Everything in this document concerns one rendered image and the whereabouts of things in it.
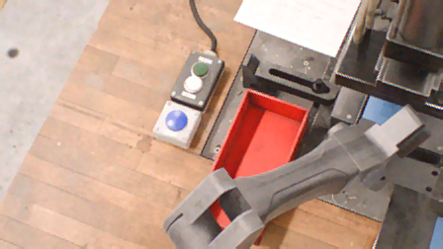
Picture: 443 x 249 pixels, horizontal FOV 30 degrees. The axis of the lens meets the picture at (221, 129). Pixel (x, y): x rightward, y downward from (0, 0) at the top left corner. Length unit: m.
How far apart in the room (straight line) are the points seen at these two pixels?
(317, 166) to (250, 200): 0.12
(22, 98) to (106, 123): 1.12
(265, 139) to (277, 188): 0.49
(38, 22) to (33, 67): 0.17
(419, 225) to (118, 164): 0.54
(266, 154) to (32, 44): 1.39
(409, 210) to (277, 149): 0.26
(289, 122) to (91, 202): 0.39
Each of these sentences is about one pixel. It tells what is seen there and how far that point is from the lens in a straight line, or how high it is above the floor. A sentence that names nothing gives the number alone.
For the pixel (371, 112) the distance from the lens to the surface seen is 1.46.
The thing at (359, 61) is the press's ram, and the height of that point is 1.14.
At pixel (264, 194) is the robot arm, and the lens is 1.02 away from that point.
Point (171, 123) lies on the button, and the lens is 1.50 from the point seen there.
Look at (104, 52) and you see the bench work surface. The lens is 1.63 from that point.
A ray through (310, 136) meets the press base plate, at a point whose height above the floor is 0.90.
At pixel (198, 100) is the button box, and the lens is 1.52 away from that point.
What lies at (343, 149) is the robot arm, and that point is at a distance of 1.12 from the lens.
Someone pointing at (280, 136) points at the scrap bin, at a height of 0.91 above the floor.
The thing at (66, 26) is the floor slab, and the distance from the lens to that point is 2.76.
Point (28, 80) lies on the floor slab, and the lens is 2.69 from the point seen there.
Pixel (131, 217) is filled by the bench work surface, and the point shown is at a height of 0.90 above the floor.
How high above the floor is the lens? 2.30
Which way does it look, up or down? 66 degrees down
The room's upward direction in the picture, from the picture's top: 7 degrees counter-clockwise
